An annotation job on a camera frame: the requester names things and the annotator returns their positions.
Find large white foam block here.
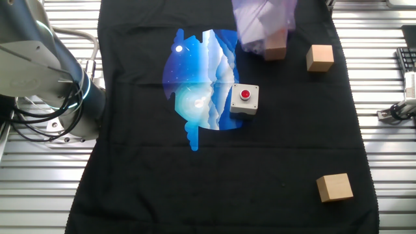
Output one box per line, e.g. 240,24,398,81
235,12,266,49

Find wooden block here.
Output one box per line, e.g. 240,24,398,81
263,28,289,62

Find small white foam block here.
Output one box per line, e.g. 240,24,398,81
259,6,287,33

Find purple translucent plastic bag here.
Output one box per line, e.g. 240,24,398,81
231,0,298,62

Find grey box with red button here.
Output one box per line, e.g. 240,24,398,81
229,83,260,116

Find black cloth with blue print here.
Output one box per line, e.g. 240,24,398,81
64,0,380,234

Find plain wooden cube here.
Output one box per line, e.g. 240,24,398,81
305,44,335,73
316,172,354,203

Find black computer keyboard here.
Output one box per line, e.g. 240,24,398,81
395,47,416,74

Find black flat object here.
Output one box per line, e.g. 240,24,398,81
401,25,416,49

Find grey flat device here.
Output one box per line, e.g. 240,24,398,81
385,0,416,10

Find thick grey base cable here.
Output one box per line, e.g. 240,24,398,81
51,26,100,82

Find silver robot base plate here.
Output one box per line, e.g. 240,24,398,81
44,118,98,146

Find black base cable bundle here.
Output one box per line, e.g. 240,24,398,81
0,79,84,144

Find aluminium camera stand rail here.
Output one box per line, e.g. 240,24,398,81
376,99,416,124

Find black camera cable loop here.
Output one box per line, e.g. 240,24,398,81
389,102,406,122

